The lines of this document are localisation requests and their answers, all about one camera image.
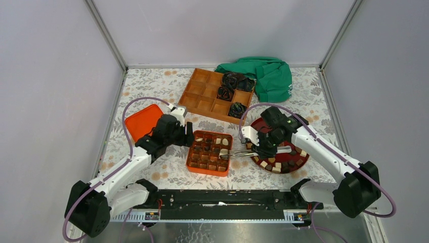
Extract dark rolled fabric front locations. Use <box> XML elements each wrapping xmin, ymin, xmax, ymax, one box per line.
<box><xmin>228</xmin><ymin>102</ymin><xmax>247</xmax><ymax>119</ymax></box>

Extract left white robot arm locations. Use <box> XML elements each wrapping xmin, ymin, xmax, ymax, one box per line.
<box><xmin>63</xmin><ymin>114</ymin><xmax>194</xmax><ymax>237</ymax></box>

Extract dark rolled fabric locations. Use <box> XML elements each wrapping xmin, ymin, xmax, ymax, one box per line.
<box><xmin>217</xmin><ymin>86</ymin><xmax>235</xmax><ymax>102</ymax></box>
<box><xmin>222</xmin><ymin>72</ymin><xmax>255</xmax><ymax>92</ymax></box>
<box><xmin>228</xmin><ymin>102</ymin><xmax>247</xmax><ymax>119</ymax></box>

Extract wooden compartment organizer tray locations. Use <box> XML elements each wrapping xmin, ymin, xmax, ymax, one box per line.
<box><xmin>178</xmin><ymin>68</ymin><xmax>254</xmax><ymax>124</ymax></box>

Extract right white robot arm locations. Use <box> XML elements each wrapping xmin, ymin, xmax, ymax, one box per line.
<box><xmin>240</xmin><ymin>105</ymin><xmax>381</xmax><ymax>218</ymax></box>

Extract dark rolled fabric middle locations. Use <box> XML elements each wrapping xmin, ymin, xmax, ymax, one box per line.
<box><xmin>217</xmin><ymin>86</ymin><xmax>235</xmax><ymax>102</ymax></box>

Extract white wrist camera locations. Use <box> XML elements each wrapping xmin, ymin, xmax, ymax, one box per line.
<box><xmin>240</xmin><ymin>126</ymin><xmax>259</xmax><ymax>146</ymax></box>
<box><xmin>168</xmin><ymin>103</ymin><xmax>187</xmax><ymax>127</ymax></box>

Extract green cloth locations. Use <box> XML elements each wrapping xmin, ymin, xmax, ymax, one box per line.
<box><xmin>215</xmin><ymin>56</ymin><xmax>292</xmax><ymax>103</ymax></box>

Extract metal serving tongs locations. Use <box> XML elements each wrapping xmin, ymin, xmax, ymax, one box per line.
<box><xmin>219</xmin><ymin>150</ymin><xmax>258</xmax><ymax>159</ymax></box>

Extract orange box lid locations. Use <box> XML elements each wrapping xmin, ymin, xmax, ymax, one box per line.
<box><xmin>125</xmin><ymin>104</ymin><xmax>163</xmax><ymax>142</ymax></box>

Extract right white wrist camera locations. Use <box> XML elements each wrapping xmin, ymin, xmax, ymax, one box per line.
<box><xmin>240</xmin><ymin>126</ymin><xmax>259</xmax><ymax>146</ymax></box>

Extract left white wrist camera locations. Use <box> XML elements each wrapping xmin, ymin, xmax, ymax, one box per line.
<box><xmin>168</xmin><ymin>103</ymin><xmax>187</xmax><ymax>127</ymax></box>

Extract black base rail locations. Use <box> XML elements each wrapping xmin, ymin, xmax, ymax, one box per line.
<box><xmin>134</xmin><ymin>189</ymin><xmax>324</xmax><ymax>222</ymax></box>

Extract floral table mat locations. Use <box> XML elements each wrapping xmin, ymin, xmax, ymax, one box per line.
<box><xmin>99</xmin><ymin>67</ymin><xmax>338</xmax><ymax>189</ymax></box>

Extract orange chocolate box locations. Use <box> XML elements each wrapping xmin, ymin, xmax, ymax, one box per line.
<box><xmin>186</xmin><ymin>130</ymin><xmax>233</xmax><ymax>177</ymax></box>

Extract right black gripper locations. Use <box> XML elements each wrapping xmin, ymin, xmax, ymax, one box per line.
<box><xmin>250</xmin><ymin>130</ymin><xmax>284</xmax><ymax>159</ymax></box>

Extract red round plate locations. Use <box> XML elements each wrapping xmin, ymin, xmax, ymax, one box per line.
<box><xmin>246</xmin><ymin>118</ymin><xmax>310</xmax><ymax>174</ymax></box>

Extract dark rolled fabric back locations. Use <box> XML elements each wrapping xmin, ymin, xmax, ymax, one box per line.
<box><xmin>222</xmin><ymin>72</ymin><xmax>255</xmax><ymax>92</ymax></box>

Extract aluminium frame rail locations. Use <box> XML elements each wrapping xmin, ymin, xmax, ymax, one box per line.
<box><xmin>68</xmin><ymin>188</ymin><xmax>386</xmax><ymax>243</ymax></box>

